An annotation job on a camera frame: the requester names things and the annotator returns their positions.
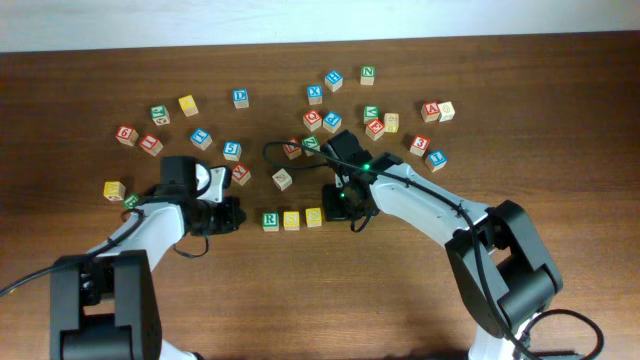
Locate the green Z block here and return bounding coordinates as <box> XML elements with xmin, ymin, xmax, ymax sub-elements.
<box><xmin>302</xmin><ymin>136</ymin><xmax>320</xmax><ymax>151</ymax></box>

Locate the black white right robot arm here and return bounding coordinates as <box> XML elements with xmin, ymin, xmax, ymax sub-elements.
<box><xmin>321</xmin><ymin>130</ymin><xmax>563</xmax><ymax>359</ymax></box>

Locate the yellow W block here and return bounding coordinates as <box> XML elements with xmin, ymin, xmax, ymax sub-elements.
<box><xmin>103</xmin><ymin>181</ymin><xmax>126</xmax><ymax>202</ymax></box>

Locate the red A block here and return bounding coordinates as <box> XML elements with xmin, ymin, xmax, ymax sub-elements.
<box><xmin>421</xmin><ymin>101</ymin><xmax>441</xmax><ymax>123</ymax></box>

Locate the red I block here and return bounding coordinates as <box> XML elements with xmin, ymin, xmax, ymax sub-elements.
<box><xmin>139</xmin><ymin>134</ymin><xmax>163</xmax><ymax>156</ymax></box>

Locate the plain leaf block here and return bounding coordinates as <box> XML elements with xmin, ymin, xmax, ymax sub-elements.
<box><xmin>272</xmin><ymin>169</ymin><xmax>293</xmax><ymax>191</ymax></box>

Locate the green N block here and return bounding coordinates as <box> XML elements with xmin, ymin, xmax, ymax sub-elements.
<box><xmin>360</xmin><ymin>66</ymin><xmax>376</xmax><ymax>86</ymax></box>

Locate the green V block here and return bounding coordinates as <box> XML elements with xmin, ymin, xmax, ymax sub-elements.
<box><xmin>363</xmin><ymin>105</ymin><xmax>380</xmax><ymax>124</ymax></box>

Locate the green block with picture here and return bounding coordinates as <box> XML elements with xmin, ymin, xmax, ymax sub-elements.
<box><xmin>150</xmin><ymin>105</ymin><xmax>170</xmax><ymax>126</ymax></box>

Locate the green E block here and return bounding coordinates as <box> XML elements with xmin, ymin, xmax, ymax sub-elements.
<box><xmin>123</xmin><ymin>193</ymin><xmax>141</xmax><ymax>209</ymax></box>

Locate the blue J block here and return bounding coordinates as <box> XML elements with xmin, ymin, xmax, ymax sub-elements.
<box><xmin>425</xmin><ymin>150</ymin><xmax>447</xmax><ymax>172</ymax></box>

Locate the red 3 block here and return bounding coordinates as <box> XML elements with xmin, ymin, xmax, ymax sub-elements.
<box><xmin>409</xmin><ymin>135</ymin><xmax>430</xmax><ymax>157</ymax></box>

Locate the plain block yellow side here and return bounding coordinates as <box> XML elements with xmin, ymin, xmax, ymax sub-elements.
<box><xmin>383</xmin><ymin>113</ymin><xmax>399</xmax><ymax>133</ymax></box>

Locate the blue H block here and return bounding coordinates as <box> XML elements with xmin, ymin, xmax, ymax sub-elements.
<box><xmin>325</xmin><ymin>70</ymin><xmax>344</xmax><ymax>92</ymax></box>

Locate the yellow S block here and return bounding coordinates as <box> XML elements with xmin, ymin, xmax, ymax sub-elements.
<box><xmin>283</xmin><ymin>211</ymin><xmax>300</xmax><ymax>231</ymax></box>

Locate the blue 5 block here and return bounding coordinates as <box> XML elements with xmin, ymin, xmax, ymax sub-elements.
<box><xmin>223</xmin><ymin>141</ymin><xmax>242</xmax><ymax>161</ymax></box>

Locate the yellow top block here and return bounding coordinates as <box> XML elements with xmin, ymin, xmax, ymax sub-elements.
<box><xmin>178</xmin><ymin>95</ymin><xmax>199</xmax><ymax>117</ymax></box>

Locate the black right camera cable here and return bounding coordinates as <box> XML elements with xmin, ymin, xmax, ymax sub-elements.
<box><xmin>262</xmin><ymin>141</ymin><xmax>605</xmax><ymax>360</ymax></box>

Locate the red E block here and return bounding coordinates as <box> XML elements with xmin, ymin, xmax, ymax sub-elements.
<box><xmin>365</xmin><ymin>119</ymin><xmax>385</xmax><ymax>141</ymax></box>

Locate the blue P block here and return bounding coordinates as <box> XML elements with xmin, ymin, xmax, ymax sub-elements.
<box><xmin>323</xmin><ymin>111</ymin><xmax>342</xmax><ymax>133</ymax></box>

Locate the red Y block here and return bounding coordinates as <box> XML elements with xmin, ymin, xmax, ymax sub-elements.
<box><xmin>232</xmin><ymin>163</ymin><xmax>251</xmax><ymax>186</ymax></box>

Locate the blue X block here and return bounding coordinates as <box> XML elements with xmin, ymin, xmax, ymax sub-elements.
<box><xmin>306</xmin><ymin>85</ymin><xmax>323</xmax><ymax>105</ymax></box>

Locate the red U block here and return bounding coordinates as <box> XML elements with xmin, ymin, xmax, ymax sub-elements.
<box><xmin>283</xmin><ymin>138</ymin><xmax>302</xmax><ymax>160</ymax></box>

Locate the red 6 block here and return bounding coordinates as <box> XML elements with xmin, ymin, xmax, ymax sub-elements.
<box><xmin>116</xmin><ymin>126</ymin><xmax>139</xmax><ymax>147</ymax></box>

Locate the blue D block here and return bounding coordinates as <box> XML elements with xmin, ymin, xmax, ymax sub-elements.
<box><xmin>232</xmin><ymin>88</ymin><xmax>249</xmax><ymax>109</ymax></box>

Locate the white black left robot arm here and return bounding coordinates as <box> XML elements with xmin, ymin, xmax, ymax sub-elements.
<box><xmin>49</xmin><ymin>156</ymin><xmax>246</xmax><ymax>360</ymax></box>

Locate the blue T block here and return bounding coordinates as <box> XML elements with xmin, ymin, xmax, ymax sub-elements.
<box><xmin>190</xmin><ymin>128</ymin><xmax>213</xmax><ymax>151</ymax></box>

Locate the plain block green side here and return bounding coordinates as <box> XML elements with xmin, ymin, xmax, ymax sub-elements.
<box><xmin>438</xmin><ymin>101</ymin><xmax>455</xmax><ymax>122</ymax></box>

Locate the red Q block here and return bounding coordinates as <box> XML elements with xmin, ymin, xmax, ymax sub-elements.
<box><xmin>303</xmin><ymin>110</ymin><xmax>323</xmax><ymax>132</ymax></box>

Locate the green R block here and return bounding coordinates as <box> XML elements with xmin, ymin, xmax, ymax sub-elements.
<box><xmin>262</xmin><ymin>212</ymin><xmax>280</xmax><ymax>232</ymax></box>

